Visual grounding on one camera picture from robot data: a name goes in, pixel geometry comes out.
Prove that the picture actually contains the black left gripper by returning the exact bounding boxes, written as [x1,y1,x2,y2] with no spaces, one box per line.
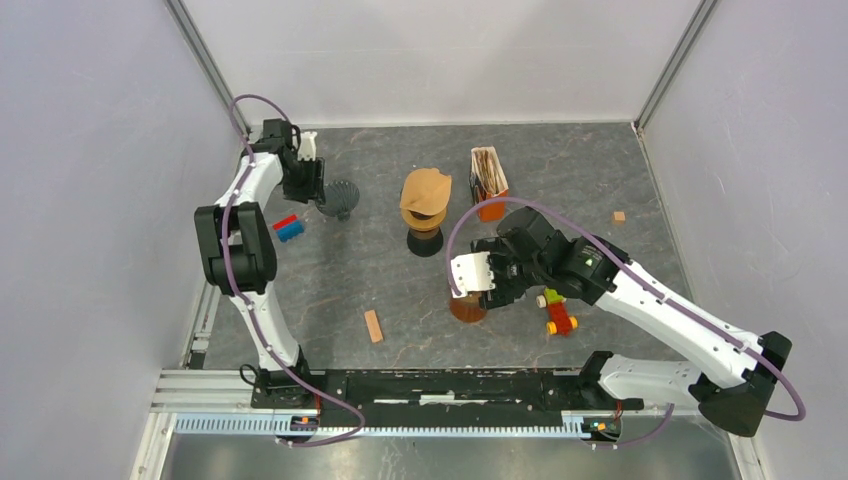
[281,155,327,205]

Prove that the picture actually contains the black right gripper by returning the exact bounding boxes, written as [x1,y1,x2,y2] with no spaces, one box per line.
[470,237,547,310]

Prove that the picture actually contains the orange glass carafe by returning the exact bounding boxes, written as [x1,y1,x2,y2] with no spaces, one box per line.
[449,292,487,323]

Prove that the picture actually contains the light wooden ring holder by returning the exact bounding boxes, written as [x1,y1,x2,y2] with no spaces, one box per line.
[401,209,447,240]

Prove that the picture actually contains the brown paper coffee filter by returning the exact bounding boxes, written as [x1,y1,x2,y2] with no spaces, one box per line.
[399,168,452,216]

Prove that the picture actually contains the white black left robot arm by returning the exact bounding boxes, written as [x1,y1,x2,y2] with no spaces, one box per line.
[194,118,326,408]

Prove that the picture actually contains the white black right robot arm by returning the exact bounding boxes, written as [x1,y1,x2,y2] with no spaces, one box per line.
[471,207,792,437]

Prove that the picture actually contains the orange coffee filter box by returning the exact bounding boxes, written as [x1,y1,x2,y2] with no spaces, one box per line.
[469,146,509,205]

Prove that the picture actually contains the red blue small object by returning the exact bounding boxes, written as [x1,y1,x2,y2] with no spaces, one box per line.
[272,214,305,243]

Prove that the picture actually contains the colourful toy car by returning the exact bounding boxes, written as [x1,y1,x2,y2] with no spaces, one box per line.
[536,288,578,336]

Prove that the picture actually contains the small wooden block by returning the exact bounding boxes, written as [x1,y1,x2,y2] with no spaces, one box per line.
[364,310,384,343]

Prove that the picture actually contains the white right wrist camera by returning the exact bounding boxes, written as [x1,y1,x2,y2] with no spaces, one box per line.
[450,252,496,298]

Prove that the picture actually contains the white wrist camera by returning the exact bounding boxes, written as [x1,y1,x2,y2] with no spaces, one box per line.
[450,252,496,298]
[297,131,318,162]

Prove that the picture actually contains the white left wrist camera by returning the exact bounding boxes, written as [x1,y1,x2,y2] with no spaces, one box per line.
[297,131,318,162]

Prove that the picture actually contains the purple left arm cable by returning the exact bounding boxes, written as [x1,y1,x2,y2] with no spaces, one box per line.
[220,93,367,449]

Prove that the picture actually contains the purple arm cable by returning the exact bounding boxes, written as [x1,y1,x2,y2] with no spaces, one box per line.
[220,93,367,449]
[445,197,808,450]

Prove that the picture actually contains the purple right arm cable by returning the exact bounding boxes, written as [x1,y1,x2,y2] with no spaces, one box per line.
[445,197,808,450]

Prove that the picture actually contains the grey slotted cable duct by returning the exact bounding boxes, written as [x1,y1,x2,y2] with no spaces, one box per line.
[173,413,621,439]

